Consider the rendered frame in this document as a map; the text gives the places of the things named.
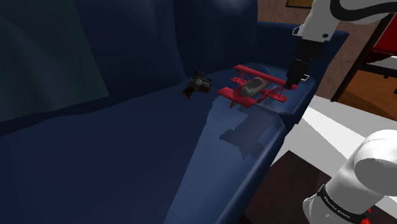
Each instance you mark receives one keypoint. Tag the red toy biplane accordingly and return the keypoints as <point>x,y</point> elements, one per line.
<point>245,96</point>

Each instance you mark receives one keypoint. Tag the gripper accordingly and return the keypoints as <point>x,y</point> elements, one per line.
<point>307,51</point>

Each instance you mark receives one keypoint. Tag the black camera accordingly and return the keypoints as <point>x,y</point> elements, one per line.
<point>201,83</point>

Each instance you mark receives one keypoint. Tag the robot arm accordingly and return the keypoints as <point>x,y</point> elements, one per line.
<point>369,173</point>

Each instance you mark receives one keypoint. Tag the dark blue sofa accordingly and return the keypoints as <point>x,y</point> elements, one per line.
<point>124,149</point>

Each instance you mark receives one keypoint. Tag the dark teal cushion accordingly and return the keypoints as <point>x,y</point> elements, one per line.
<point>40,62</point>

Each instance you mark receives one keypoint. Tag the red furniture with dark frame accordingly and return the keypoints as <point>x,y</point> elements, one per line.
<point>386,40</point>

